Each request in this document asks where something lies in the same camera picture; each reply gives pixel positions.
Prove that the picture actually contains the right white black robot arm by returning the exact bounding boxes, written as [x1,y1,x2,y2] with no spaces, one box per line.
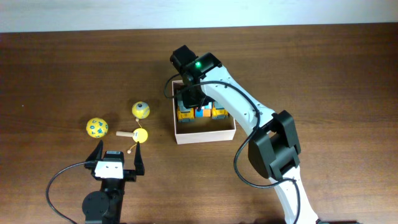
[170,45,320,223]

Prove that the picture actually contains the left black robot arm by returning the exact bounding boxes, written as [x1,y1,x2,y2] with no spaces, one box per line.
[82,141,145,224]

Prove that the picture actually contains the yellow grey dump truck toy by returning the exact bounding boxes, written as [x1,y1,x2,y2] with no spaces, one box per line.
[177,106,195,123]

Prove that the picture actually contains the small colourful puzzle cube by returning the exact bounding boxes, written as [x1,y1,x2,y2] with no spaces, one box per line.
[195,102,212,118]

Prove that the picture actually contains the yellow wooden paddle drum toy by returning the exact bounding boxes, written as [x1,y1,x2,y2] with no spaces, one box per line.
[116,118,149,154]

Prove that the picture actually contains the yellow ball with blue letters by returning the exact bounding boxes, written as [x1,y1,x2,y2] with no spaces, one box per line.
[86,118,109,138]

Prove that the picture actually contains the left black camera cable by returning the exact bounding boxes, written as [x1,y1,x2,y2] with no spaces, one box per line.
[45,161,94,224]

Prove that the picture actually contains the yellow grey mixer truck toy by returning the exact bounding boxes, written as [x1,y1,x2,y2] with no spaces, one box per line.
[211,101,229,119]

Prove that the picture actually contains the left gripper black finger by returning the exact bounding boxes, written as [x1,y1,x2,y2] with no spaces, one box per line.
[134,142,145,171]
[86,140,103,162]

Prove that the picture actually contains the yellow grey robot ball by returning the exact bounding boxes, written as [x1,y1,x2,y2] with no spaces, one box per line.
[132,101,150,119]

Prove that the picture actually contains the pink cardboard box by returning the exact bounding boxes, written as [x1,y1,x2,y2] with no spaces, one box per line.
[171,80,237,145]

